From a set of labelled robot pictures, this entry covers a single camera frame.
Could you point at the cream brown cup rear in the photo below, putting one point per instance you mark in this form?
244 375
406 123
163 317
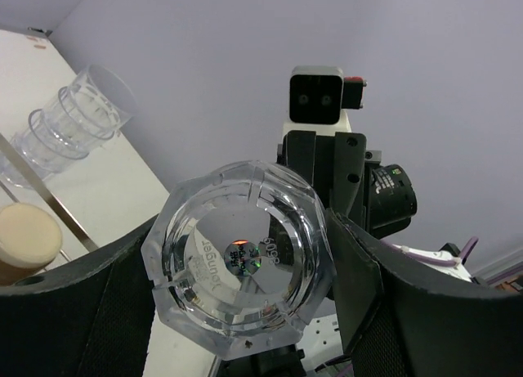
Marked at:
30 239

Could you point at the wire dish rack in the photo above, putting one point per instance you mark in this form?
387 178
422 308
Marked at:
52 202

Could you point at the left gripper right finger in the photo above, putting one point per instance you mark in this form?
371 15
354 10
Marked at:
399 317

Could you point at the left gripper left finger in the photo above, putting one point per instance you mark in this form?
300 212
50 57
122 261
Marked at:
90 317

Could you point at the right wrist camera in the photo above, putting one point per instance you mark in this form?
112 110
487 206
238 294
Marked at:
320 98

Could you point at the clear glass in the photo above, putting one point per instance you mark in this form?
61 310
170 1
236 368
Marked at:
37 160
55 132
239 259
99 101

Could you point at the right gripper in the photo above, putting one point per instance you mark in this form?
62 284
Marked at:
338 167

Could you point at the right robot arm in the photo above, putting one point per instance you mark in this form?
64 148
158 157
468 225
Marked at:
393 204

